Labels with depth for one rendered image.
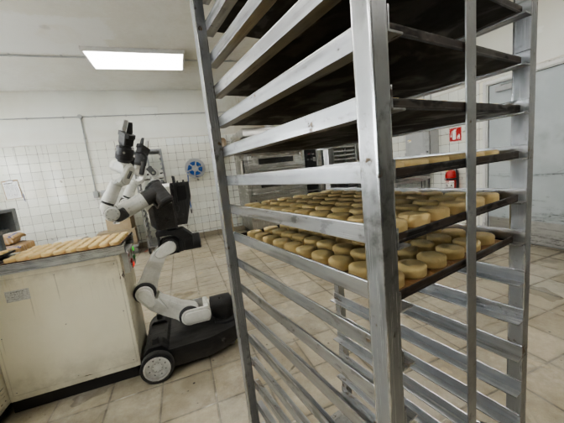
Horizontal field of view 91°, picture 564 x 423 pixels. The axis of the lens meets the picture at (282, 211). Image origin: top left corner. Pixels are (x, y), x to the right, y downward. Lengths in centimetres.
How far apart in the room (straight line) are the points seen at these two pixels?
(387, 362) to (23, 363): 214
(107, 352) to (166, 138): 458
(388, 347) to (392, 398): 8
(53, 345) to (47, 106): 491
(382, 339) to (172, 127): 592
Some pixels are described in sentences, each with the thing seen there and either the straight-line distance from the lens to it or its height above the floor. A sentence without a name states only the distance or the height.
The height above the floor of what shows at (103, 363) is 17.
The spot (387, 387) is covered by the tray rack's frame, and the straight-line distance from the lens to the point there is 48.
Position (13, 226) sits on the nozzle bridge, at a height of 106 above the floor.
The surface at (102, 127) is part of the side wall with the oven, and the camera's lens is 627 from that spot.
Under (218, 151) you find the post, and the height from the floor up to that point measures 132.
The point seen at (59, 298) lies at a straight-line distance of 214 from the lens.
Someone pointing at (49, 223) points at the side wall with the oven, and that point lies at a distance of 650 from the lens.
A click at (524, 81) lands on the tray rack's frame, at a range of 77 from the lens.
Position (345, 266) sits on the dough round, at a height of 105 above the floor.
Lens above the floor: 125
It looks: 9 degrees down
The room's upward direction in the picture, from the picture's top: 6 degrees counter-clockwise
